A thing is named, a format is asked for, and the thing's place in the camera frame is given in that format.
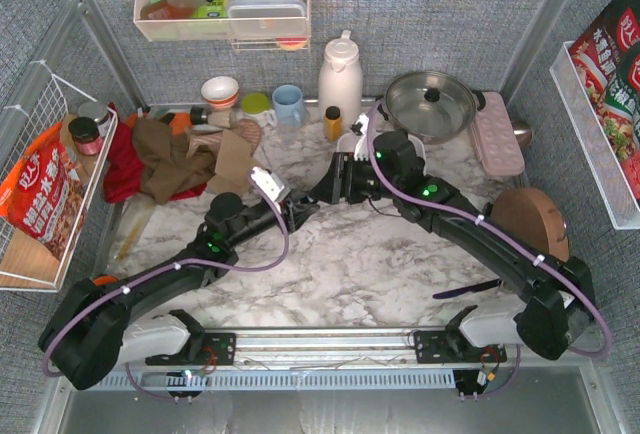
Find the brown cloth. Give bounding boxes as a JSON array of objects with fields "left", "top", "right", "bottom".
[{"left": 132, "top": 118, "right": 216, "bottom": 205}]

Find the white right wall basket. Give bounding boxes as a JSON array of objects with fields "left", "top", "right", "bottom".
[{"left": 549, "top": 41, "right": 639, "bottom": 231}]

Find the orange mug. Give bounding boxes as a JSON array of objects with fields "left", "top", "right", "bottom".
[{"left": 93, "top": 275, "right": 119, "bottom": 286}]

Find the steel ladle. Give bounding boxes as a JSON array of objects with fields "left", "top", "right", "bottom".
[{"left": 511, "top": 119, "right": 533, "bottom": 149}]

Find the steel pot with lid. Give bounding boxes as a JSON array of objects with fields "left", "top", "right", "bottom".
[{"left": 377, "top": 71, "right": 487, "bottom": 144}]

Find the red seasoning packet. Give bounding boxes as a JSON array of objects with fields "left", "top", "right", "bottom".
[{"left": 568, "top": 0, "right": 639, "bottom": 199}]

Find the black bottle cap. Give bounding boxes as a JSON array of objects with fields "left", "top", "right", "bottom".
[{"left": 189, "top": 106, "right": 209, "bottom": 125}]

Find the silver lid jar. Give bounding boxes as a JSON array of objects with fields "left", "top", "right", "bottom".
[{"left": 77, "top": 101, "right": 111, "bottom": 137}]

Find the clear plastic food container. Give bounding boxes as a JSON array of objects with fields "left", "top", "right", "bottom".
[{"left": 226, "top": 0, "right": 307, "bottom": 39}]

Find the pink egg tray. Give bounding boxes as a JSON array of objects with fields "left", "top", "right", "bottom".
[{"left": 469, "top": 91, "right": 525, "bottom": 177}]

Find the clear glass cup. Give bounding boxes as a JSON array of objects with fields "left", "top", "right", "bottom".
[{"left": 276, "top": 125, "right": 301, "bottom": 149}]

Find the striped pink towel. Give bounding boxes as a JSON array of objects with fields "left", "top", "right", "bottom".
[{"left": 186, "top": 120, "right": 262, "bottom": 157}]

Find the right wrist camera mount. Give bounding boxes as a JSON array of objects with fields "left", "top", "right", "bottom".
[{"left": 350, "top": 114, "right": 370, "bottom": 161}]

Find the red lid jar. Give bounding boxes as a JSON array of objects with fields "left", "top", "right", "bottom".
[{"left": 68, "top": 117, "right": 103, "bottom": 156}]

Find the round wooden cutting board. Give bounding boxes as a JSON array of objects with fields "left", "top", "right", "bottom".
[{"left": 490, "top": 187, "right": 570, "bottom": 261}]

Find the purple knife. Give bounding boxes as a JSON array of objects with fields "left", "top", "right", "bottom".
[{"left": 433, "top": 279, "right": 502, "bottom": 300}]

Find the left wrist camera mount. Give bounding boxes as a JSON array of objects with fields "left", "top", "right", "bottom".
[{"left": 249, "top": 166, "right": 291, "bottom": 203}]

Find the red cloth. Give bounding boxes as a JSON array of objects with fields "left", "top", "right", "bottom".
[{"left": 103, "top": 113, "right": 207, "bottom": 203}]

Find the orange striped bowl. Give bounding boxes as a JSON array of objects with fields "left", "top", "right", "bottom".
[{"left": 201, "top": 76, "right": 239, "bottom": 109}]

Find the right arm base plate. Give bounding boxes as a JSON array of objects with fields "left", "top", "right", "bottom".
[{"left": 409, "top": 330, "right": 507, "bottom": 364}]

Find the orange plate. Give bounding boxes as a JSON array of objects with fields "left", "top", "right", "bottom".
[{"left": 169, "top": 112, "right": 192, "bottom": 136}]

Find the white plastic storage basket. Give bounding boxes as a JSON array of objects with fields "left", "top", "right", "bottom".
[{"left": 336, "top": 132, "right": 426, "bottom": 161}]

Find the brown cardboard piece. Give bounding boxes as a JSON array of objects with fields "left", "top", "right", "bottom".
[{"left": 207, "top": 130, "right": 262, "bottom": 197}]

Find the white thermos jug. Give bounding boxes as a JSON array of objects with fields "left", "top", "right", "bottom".
[{"left": 318, "top": 30, "right": 363, "bottom": 132}]

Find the cream wall basket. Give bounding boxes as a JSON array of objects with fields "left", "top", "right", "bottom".
[{"left": 133, "top": 0, "right": 311, "bottom": 49}]

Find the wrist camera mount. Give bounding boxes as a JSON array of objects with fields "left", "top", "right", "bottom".
[
  {"left": 350, "top": 114, "right": 370, "bottom": 161},
  {"left": 249, "top": 166, "right": 291, "bottom": 203}
]

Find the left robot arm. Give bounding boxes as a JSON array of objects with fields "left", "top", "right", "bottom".
[{"left": 38, "top": 190, "right": 319, "bottom": 390}]

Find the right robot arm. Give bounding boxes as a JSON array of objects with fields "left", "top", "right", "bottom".
[{"left": 310, "top": 132, "right": 595, "bottom": 360}]

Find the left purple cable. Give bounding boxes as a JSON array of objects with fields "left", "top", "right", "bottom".
[{"left": 42, "top": 173, "right": 291, "bottom": 401}]

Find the white wire side basket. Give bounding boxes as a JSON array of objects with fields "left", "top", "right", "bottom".
[{"left": 1, "top": 60, "right": 118, "bottom": 292}]

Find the orange snack bag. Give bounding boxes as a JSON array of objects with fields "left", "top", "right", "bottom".
[{"left": 1, "top": 122, "right": 84, "bottom": 260}]

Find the orange juice bottle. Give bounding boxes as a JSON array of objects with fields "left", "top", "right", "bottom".
[{"left": 323, "top": 106, "right": 342, "bottom": 142}]

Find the blue mug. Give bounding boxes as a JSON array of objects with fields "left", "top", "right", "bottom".
[{"left": 272, "top": 84, "right": 308, "bottom": 128}]

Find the green lid cup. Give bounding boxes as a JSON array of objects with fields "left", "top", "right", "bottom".
[{"left": 240, "top": 92, "right": 277, "bottom": 128}]

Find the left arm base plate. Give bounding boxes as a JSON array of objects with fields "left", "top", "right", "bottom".
[{"left": 145, "top": 332, "right": 237, "bottom": 367}]

